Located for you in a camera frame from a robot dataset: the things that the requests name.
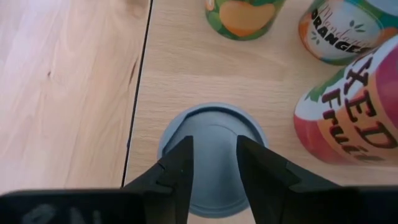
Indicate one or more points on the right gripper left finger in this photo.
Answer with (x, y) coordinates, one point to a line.
(171, 186)

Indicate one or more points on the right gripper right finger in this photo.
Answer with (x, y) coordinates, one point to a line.
(273, 186)

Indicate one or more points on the short yellow pink-dotted can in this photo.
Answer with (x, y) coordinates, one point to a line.
(214, 140)

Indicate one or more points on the mixed fruit can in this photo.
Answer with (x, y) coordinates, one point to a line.
(351, 118)

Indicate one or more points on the short mandarin oranges can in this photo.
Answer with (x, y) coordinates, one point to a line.
(339, 34)

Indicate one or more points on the short green can orange fruit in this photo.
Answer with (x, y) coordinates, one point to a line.
(245, 18)

